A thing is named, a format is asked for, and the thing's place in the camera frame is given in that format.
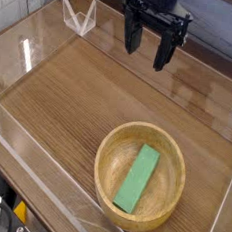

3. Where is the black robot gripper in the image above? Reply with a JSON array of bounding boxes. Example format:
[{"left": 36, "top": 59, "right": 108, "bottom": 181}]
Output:
[{"left": 124, "top": 0, "right": 193, "bottom": 72}]

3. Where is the brown wooden bowl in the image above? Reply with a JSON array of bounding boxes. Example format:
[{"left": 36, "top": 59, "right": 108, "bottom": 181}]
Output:
[{"left": 93, "top": 121, "right": 186, "bottom": 232}]

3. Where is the green rectangular block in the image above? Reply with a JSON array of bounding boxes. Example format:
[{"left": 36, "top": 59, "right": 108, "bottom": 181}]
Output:
[{"left": 113, "top": 144, "right": 161, "bottom": 214}]

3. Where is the yellow label on equipment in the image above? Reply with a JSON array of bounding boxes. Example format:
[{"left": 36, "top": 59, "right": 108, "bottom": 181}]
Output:
[{"left": 13, "top": 201, "right": 27, "bottom": 224}]

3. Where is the clear acrylic corner bracket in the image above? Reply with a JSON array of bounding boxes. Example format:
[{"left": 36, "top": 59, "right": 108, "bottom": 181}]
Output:
[{"left": 62, "top": 0, "right": 97, "bottom": 37}]

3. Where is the clear acrylic enclosure wall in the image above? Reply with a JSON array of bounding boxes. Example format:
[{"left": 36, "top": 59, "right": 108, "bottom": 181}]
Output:
[{"left": 0, "top": 0, "right": 232, "bottom": 232}]

